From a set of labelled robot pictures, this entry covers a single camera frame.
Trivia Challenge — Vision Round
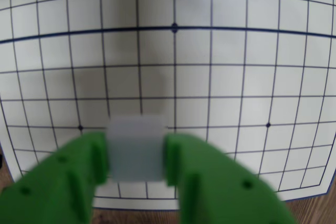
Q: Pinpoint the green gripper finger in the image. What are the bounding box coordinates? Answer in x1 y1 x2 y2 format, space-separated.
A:
162 132 299 224
0 131 109 224

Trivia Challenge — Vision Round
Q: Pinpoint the white cube stone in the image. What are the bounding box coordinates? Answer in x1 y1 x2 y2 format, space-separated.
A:
106 115 169 183

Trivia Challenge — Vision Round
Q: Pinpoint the white grid go board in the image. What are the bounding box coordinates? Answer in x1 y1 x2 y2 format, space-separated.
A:
0 0 336 211

